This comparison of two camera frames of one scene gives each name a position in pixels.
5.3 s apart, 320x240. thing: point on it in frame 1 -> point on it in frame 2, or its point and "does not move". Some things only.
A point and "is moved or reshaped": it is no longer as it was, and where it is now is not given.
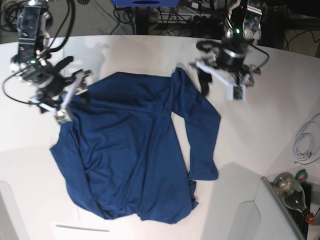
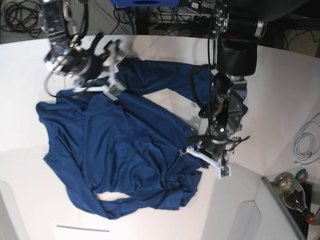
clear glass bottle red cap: x=290 y=189 does not move
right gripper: x=231 y=57 -> x=214 y=145
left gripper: x=50 y=82 -> x=85 y=64
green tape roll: x=302 y=175 does not move
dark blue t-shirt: x=119 y=155 is moved or reshaped
